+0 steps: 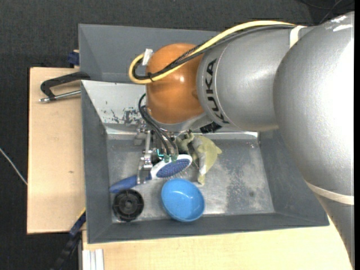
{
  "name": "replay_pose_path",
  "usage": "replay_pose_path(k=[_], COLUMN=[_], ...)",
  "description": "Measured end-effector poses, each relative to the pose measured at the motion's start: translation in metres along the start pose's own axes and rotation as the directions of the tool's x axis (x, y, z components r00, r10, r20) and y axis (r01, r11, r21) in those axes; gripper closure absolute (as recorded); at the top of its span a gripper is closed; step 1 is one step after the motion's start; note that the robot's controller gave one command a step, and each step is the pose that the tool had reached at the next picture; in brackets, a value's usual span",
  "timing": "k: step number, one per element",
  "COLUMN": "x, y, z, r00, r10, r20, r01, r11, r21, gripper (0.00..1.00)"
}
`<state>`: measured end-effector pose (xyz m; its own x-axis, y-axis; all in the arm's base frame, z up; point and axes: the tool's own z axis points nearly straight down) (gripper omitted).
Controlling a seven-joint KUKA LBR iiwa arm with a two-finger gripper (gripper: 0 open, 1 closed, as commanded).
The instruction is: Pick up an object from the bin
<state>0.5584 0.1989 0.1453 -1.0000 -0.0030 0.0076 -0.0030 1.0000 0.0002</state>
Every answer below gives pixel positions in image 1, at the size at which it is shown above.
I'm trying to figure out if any grey metal bin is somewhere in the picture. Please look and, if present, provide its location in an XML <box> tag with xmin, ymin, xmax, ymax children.
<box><xmin>78</xmin><ymin>23</ymin><xmax>330</xmax><ymax>244</ymax></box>

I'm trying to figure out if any pale yellow-green cloth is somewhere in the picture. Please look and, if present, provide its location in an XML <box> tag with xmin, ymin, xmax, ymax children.
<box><xmin>175</xmin><ymin>132</ymin><xmax>223</xmax><ymax>186</ymax></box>

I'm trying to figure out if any pale wood board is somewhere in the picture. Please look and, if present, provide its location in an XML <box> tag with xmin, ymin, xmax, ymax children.
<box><xmin>26</xmin><ymin>66</ymin><xmax>88</xmax><ymax>235</ymax></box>

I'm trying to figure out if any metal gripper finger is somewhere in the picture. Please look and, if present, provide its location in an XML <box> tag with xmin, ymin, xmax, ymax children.
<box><xmin>143</xmin><ymin>162</ymin><xmax>155</xmax><ymax>181</ymax></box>
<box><xmin>136</xmin><ymin>155</ymin><xmax>149</xmax><ymax>185</ymax></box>

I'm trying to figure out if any black round ribbed cap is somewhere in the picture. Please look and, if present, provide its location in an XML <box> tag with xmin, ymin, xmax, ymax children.
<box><xmin>111</xmin><ymin>188</ymin><xmax>145</xmax><ymax>223</ymax></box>

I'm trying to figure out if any blue bowl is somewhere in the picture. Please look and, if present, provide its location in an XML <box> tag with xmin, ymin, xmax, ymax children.
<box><xmin>160</xmin><ymin>178</ymin><xmax>206</xmax><ymax>223</ymax></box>

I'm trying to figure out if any blue and white brush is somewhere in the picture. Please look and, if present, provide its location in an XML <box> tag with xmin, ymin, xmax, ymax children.
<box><xmin>109</xmin><ymin>154</ymin><xmax>194</xmax><ymax>194</ymax></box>

